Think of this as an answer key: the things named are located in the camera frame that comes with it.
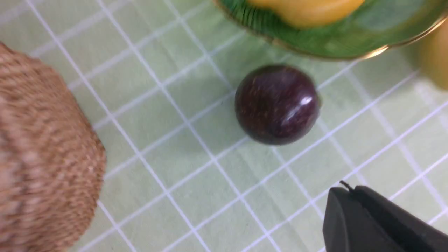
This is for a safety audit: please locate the dark purple passion fruit toy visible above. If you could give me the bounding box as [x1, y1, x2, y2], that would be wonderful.
[234, 64, 322, 145]

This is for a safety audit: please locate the green glass leaf plate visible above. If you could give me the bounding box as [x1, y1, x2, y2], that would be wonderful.
[215, 0, 447, 60]

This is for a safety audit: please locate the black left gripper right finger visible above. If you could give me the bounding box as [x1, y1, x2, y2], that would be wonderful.
[353, 185, 448, 252]

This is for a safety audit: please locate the yellow banana toy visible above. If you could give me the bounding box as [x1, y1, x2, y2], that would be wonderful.
[247, 0, 365, 28]

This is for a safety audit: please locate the orange mango toy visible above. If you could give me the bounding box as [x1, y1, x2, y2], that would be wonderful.
[419, 20, 448, 91]

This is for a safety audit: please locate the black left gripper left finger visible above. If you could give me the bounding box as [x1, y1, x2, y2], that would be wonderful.
[323, 187, 403, 252]

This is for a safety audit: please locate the green checkered tablecloth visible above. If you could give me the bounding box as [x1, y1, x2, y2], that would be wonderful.
[1, 0, 447, 252]

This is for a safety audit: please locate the woven wicker basket green lining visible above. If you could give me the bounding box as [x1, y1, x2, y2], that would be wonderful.
[0, 43, 107, 252]

